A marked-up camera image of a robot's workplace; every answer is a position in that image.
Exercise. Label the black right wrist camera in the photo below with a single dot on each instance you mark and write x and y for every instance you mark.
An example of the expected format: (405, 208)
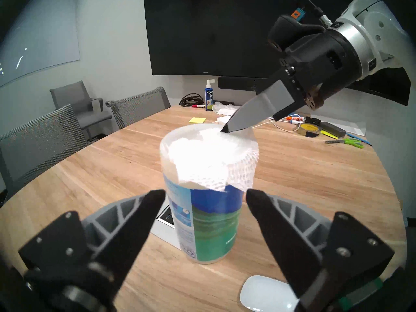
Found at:
(292, 32)

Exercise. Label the grey mesh chair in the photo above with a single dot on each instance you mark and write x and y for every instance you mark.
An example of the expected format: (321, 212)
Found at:
(136, 106)
(35, 145)

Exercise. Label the silver table power outlet panel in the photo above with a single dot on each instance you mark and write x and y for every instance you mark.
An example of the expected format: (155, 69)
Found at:
(162, 231)

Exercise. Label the black block eraser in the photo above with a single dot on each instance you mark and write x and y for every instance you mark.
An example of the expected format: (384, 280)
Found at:
(334, 128)

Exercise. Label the whiteboard cleaner spray bottle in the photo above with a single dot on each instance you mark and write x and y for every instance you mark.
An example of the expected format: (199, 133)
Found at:
(209, 98)

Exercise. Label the yellow tape roll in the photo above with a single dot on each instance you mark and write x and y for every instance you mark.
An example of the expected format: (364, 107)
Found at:
(310, 130)

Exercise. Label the crumpled white tissue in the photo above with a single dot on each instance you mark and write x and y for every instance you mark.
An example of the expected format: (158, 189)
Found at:
(226, 109)

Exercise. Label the green blue wipes canister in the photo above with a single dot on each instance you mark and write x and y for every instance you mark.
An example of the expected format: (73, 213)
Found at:
(211, 230)

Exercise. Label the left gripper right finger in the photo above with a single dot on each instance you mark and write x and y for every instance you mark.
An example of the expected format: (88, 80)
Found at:
(308, 256)

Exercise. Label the grey office chair with armrests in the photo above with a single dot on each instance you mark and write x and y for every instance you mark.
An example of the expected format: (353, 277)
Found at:
(78, 100)

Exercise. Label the small black clip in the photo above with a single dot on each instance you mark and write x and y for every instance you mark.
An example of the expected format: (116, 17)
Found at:
(312, 120)

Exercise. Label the white orange glue bottle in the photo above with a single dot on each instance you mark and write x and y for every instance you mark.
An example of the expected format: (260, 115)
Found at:
(295, 119)

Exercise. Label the white computer mouse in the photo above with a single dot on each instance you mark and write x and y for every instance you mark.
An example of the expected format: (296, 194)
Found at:
(266, 295)

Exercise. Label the yellow sticky note pad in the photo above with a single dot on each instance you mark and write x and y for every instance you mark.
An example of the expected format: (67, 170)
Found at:
(197, 120)

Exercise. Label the white disinfecting wipe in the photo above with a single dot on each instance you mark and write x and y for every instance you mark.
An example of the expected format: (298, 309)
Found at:
(208, 158)

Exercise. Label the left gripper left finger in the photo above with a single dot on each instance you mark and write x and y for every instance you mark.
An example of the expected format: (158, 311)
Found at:
(97, 256)

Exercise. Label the large black wall screen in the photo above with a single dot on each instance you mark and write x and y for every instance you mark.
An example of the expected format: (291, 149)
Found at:
(211, 32)

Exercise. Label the blue pen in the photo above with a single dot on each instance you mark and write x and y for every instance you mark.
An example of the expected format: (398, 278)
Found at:
(359, 139)

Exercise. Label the wide glass wall whiteboard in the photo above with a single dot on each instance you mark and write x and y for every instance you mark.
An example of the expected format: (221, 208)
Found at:
(39, 38)

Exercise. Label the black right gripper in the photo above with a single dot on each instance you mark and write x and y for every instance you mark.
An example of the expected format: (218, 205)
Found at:
(325, 64)

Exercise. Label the yellow highlighter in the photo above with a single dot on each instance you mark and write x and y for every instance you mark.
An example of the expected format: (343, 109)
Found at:
(331, 135)

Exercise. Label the white paper sheet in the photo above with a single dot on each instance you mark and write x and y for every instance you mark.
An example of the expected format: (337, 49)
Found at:
(356, 130)

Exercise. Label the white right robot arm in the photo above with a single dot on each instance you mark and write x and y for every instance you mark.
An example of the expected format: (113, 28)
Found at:
(373, 28)

